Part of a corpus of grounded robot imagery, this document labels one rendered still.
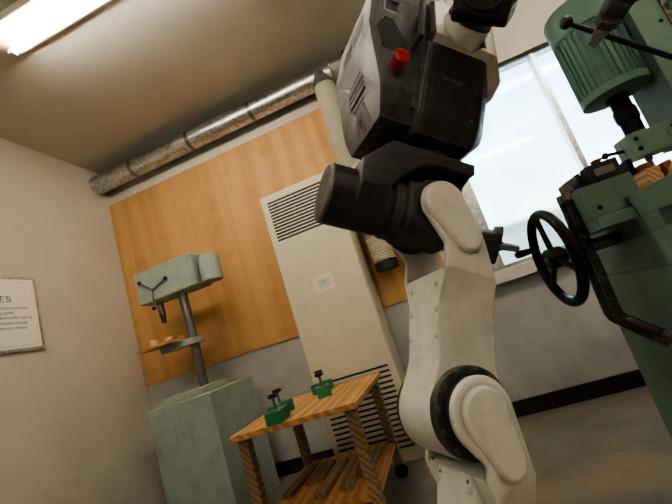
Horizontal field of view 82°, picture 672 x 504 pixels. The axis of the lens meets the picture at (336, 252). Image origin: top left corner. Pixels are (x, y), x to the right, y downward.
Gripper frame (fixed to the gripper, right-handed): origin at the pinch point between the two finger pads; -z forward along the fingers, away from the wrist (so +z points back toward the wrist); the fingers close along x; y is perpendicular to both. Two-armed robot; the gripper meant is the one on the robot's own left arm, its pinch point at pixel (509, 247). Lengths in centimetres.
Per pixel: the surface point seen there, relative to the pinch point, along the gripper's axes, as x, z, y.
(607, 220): 16.3, -17.1, -16.7
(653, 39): 62, -25, 15
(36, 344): -115, 237, 20
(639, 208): 20.3, -23.3, -16.0
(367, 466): -91, 31, -15
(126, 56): 50, 214, 88
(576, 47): 59, -6, 15
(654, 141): 35.7, -30.0, 4.4
